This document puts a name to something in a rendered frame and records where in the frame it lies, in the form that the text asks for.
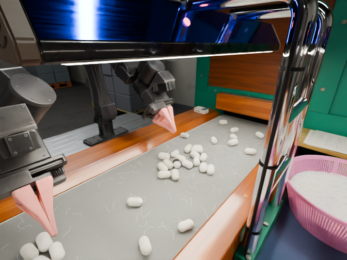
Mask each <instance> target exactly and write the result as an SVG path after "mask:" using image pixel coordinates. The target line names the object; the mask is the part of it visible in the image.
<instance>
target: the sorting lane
mask: <svg viewBox="0 0 347 260"><path fill-rule="evenodd" d="M220 120H227V124H222V125H221V124H219V121H220ZM234 127H237V128H238V129H239V131H238V132H235V133H232V132H231V131H230V130H231V128H234ZM266 130H267V127H264V126H260V125H256V124H252V123H248V122H244V121H240V120H236V119H232V118H227V117H223V116H218V117H216V118H214V119H212V120H210V121H208V122H206V123H204V124H202V125H200V126H198V127H196V128H194V129H192V130H190V131H188V132H186V133H188V134H189V137H188V138H183V137H181V136H178V137H175V138H173V139H171V140H169V141H167V142H165V143H163V144H161V145H159V146H157V147H155V148H153V149H151V150H149V151H146V152H144V153H142V154H140V155H138V156H136V157H134V158H132V159H130V160H128V161H126V162H124V163H122V164H120V165H118V166H116V167H114V168H112V169H110V170H108V171H106V172H104V173H102V174H100V175H98V176H96V177H93V178H91V179H89V180H87V181H85V182H83V183H81V184H79V185H77V186H75V187H73V188H71V189H69V190H67V191H65V192H63V193H61V194H59V195H57V196H55V197H53V212H54V217H55V222H56V227H57V235H56V236H54V237H51V236H50V238H51V239H52V241H53V243H54V242H57V241H58V242H60V243H61V244H62V247H63V249H64V251H65V255H64V257H63V259H62V260H172V259H173V258H174V257H175V256H176V255H177V254H178V253H179V252H180V250H181V249H182V248H183V247H184V246H185V245H186V244H187V243H188V241H189V240H190V239H191V238H192V237H193V236H194V235H195V234H196V232H197V231H198V230H199V229H200V228H201V227H202V226H203V225H204V223H205V222H206V221H207V220H208V219H209V218H210V217H211V216H212V215H213V213H214V212H215V211H216V210H217V209H218V208H219V207H220V206H221V204H222V203H223V202H224V201H225V200H226V199H227V198H228V197H229V195H230V194H231V193H232V192H233V191H234V190H235V189H236V188H237V186H238V185H239V184H240V183H241V182H242V180H243V179H244V178H246V176H247V175H248V174H249V173H250V171H251V170H252V169H253V168H254V167H255V166H256V165H257V164H258V162H259V159H260V158H261V154H262V149H263V144H264V140H265V135H266ZM256 132H261V133H263V134H264V137H263V138H259V137H257V136H256ZM231 134H235V135H236V136H237V140H238V144H237V145H233V146H229V145H228V141H229V140H231V138H230V135H231ZM211 137H215V138H216V139H217V143H216V144H213V143H212V142H211V140H210V139H211ZM188 144H191V145H192V146H194V145H201V146H202V148H203V152H202V153H206V154H207V158H206V161H204V162H205V163H206V164H207V166H208V165H209V164H212V165H213V166H214V167H215V169H214V171H215V172H214V174H213V175H208V173H207V170H206V172H200V170H199V167H200V165H198V166H195V165H194V164H193V161H194V158H193V157H191V155H190V152H191V151H190V152H189V153H186V152H185V151H184V148H185V147H186V146H187V145H188ZM246 148H251V149H255V150H256V154H255V155H251V154H246V153H245V152H244V150H245V149H246ZM174 150H178V151H179V155H182V156H185V158H186V160H188V161H190V162H192V164H193V167H192V168H190V169H188V168H187V167H185V166H183V165H182V164H181V166H180V168H175V167H174V166H173V168H172V169H168V171H170V173H171V171H172V170H173V169H178V170H179V179H178V180H176V181H174V180H173V179H172V178H171V176H170V177H169V178H159V177H158V175H157V174H158V172H159V171H160V170H159V169H158V168H157V165H158V163H162V162H163V159H159V158H158V154H159V153H160V152H163V153H168V154H169V155H170V154H171V152H173V151H174ZM202 153H200V155H201V154H202ZM173 159H174V158H172V157H171V155H170V159H169V160H170V161H171V162H172V161H173ZM201 163H202V162H201V161H200V164H201ZM129 197H140V198H142V200H143V203H142V205H141V206H128V205H127V200H128V198H129ZM187 219H191V220H192V221H193V223H194V226H193V228H192V229H190V230H187V231H185V232H180V231H179V230H178V224H179V222H181V221H184V220H187ZM42 232H47V231H46V230H45V229H44V228H43V227H42V225H41V224H40V223H39V222H38V221H37V220H35V219H34V218H32V217H31V216H29V215H28V214H27V213H25V212H22V213H20V214H18V215H16V216H14V217H12V218H10V219H8V220H6V221H4V222H2V223H0V260H24V258H23V257H22V255H21V254H20V250H21V248H22V247H23V246H24V245H25V244H27V243H32V244H33V245H34V246H35V247H36V248H37V249H38V246H37V244H36V237H37V236H38V235H39V234H40V233H42ZM142 236H147V237H148V238H149V241H150V244H151V247H152V250H151V253H150V254H149V255H143V254H142V253H141V250H140V247H139V239H140V238H141V237H142ZM38 251H39V249H38ZM39 255H43V256H45V257H47V258H49V259H50V260H51V256H50V253H49V251H46V252H41V251H39ZM39 255H38V256H39Z"/></svg>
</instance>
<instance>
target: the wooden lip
mask: <svg viewBox="0 0 347 260"><path fill-rule="evenodd" d="M272 103H273V100H272V99H266V98H262V97H255V96H249V95H243V94H237V93H230V92H224V91H223V92H220V93H217V95H216V106H215V108H217V109H221V110H225V111H230V112H234V113H239V114H242V115H246V116H251V117H255V118H259V119H264V120H269V117H270V113H271V108H272Z"/></svg>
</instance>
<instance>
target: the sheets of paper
mask: <svg viewBox="0 0 347 260"><path fill-rule="evenodd" d="M303 143H306V144H308V145H312V146H315V147H319V148H323V149H327V150H331V151H335V152H339V153H343V154H347V137H344V136H339V135H335V134H331V133H327V132H323V131H318V130H316V131H314V130H310V131H309V133H308V135H307V137H306V139H305V140H304V142H303Z"/></svg>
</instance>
